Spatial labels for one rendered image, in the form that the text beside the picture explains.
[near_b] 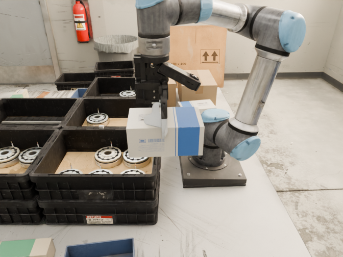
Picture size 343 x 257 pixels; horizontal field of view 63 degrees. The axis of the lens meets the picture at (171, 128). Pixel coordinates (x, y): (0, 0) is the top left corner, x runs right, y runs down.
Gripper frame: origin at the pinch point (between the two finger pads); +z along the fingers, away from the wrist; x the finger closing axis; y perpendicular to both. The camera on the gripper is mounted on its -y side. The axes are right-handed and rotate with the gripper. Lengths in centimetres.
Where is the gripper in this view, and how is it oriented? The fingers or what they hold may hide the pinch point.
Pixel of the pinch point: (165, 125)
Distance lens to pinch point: 78.0
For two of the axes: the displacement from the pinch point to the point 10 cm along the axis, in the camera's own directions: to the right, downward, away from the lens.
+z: 0.1, 8.6, 5.0
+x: 0.5, 5.0, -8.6
